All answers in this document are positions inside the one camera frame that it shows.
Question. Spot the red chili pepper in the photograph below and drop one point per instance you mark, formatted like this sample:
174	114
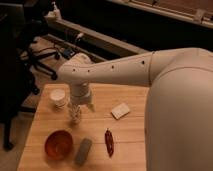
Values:
109	142

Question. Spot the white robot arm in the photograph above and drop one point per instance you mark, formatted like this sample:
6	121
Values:
179	106

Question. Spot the black office chair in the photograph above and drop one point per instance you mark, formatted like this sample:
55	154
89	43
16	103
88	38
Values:
20	22

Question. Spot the white paper cup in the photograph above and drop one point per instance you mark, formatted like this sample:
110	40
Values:
58	97

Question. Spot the red bowl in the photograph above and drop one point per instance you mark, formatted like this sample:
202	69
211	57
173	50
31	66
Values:
58	145

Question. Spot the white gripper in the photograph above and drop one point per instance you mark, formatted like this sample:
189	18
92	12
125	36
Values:
80	94

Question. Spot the grey rectangular sponge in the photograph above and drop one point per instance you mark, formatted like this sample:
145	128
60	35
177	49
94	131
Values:
83	151

